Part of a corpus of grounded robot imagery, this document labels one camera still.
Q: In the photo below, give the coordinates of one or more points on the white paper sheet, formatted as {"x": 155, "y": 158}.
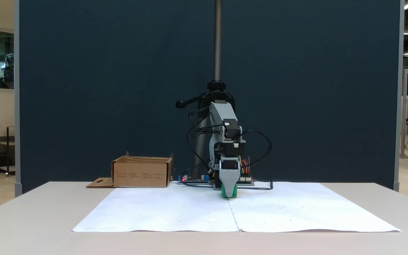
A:
{"x": 296, "y": 209}
{"x": 161, "y": 209}

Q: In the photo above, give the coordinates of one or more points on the brown cardboard box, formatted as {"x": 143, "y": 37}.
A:
{"x": 140, "y": 175}

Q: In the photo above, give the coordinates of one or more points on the black shelf cart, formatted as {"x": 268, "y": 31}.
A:
{"x": 7, "y": 143}

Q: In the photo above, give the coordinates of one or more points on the green die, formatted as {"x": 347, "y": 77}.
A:
{"x": 222, "y": 194}

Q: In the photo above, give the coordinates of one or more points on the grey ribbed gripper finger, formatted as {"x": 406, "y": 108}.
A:
{"x": 229, "y": 182}

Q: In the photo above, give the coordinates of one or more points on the framed wall window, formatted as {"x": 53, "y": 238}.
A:
{"x": 4, "y": 60}

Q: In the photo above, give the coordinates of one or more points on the dark blue partition panel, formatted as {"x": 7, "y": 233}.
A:
{"x": 101, "y": 88}

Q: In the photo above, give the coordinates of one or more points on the black camera tripod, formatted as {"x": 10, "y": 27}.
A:
{"x": 218, "y": 42}

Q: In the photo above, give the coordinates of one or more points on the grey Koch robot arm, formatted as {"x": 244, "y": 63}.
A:
{"x": 221, "y": 113}

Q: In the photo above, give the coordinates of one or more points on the blue circuit board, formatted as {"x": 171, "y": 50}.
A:
{"x": 193, "y": 180}

